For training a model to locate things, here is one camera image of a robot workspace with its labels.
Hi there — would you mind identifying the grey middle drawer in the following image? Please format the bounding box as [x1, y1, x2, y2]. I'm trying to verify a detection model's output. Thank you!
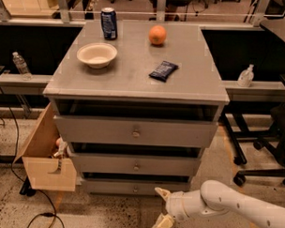
[67, 143, 203, 176]

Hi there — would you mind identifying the blue soda can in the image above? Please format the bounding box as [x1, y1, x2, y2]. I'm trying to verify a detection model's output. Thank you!
[100, 8, 118, 39]

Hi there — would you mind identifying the clear plastic water bottle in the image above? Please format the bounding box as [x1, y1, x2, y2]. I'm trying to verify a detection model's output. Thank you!
[12, 52, 32, 81]

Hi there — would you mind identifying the cardboard box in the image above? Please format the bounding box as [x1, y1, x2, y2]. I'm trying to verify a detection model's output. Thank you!
[15, 104, 77, 191]

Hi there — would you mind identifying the grey drawer cabinet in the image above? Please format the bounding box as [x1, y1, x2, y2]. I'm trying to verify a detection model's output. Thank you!
[39, 17, 233, 201]

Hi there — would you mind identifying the white paper bowl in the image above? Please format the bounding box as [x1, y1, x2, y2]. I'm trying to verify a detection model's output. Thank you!
[77, 43, 117, 69]

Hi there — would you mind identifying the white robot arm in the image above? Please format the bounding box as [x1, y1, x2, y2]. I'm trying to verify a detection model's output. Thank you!
[152, 180, 285, 228]

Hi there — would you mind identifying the grey bottom drawer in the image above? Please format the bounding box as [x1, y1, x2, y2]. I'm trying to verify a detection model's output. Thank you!
[81, 172, 189, 196]

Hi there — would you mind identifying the grey metal rail bench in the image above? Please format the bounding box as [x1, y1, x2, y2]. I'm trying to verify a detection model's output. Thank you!
[0, 73, 285, 102]

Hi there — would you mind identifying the grey top drawer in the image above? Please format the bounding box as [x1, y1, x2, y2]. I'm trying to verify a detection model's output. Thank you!
[54, 115, 218, 148]

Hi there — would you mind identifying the black office chair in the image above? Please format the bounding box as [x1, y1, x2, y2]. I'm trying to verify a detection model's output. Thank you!
[232, 71, 285, 189]

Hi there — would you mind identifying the dark blue snack bag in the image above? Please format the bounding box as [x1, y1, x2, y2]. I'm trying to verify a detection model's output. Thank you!
[148, 61, 179, 82]

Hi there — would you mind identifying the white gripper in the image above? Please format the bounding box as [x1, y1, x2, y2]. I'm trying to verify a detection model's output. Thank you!
[152, 187, 207, 228]

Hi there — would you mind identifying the orange fruit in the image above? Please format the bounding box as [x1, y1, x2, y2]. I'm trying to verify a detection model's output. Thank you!
[148, 25, 167, 45]

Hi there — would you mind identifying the clear sanitizer pump bottle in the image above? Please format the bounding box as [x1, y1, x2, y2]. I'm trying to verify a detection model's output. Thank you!
[237, 64, 254, 87]

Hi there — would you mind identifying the grey drawer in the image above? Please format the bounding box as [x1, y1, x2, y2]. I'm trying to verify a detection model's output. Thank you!
[67, 143, 203, 176]
[54, 115, 218, 148]
[81, 172, 189, 196]

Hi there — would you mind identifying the black power cable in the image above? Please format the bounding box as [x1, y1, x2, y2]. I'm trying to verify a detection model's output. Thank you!
[0, 79, 70, 228]

